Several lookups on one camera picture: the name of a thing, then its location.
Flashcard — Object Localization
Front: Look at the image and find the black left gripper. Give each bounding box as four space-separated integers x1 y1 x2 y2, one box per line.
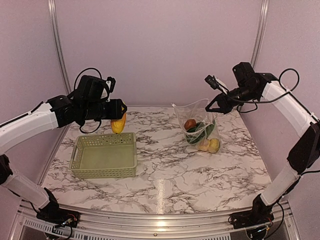
81 98 127 121

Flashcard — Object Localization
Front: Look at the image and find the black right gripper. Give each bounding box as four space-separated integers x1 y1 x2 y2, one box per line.
205 84 258 114

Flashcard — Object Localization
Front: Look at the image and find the clear zip top bag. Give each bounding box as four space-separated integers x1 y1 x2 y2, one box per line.
171 98 222 154

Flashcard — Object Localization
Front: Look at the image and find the green white bok choy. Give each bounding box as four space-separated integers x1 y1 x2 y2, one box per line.
185 120 216 145

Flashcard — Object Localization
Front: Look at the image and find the brown potato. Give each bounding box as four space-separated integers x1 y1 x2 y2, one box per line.
184 118 197 131

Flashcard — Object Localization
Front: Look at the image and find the dark green cucumber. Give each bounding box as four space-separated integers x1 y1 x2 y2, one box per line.
187 122 205 133

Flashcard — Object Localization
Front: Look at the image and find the orange yellow mango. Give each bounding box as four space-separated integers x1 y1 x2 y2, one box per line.
110 113 127 134

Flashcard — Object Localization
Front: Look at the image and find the yellow lemon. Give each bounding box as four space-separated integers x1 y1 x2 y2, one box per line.
197 139 210 152

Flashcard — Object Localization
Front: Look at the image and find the beige perforated plastic basket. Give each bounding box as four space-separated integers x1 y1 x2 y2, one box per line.
69 132 138 179

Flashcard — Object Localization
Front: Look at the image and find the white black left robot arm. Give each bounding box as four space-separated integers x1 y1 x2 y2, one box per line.
0 71 127 225

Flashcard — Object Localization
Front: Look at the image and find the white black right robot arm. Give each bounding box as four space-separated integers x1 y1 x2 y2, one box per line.
204 62 320 229

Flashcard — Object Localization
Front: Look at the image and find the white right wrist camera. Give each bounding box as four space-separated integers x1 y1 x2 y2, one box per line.
204 75 229 94

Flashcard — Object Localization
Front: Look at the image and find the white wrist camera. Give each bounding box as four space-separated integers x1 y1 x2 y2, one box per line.
105 76 116 102
204 75 229 94

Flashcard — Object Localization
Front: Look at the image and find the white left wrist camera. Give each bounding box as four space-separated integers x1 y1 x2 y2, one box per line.
105 76 116 102

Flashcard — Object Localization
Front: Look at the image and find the left aluminium frame post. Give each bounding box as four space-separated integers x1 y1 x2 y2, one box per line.
48 0 73 94

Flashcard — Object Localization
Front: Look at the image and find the aluminium frame post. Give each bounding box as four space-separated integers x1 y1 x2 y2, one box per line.
48 0 73 94
250 0 270 68

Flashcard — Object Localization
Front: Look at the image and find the right aluminium frame post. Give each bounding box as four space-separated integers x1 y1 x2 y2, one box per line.
250 0 270 68

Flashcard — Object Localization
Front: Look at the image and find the aluminium front rail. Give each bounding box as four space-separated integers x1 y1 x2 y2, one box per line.
8 200 301 240

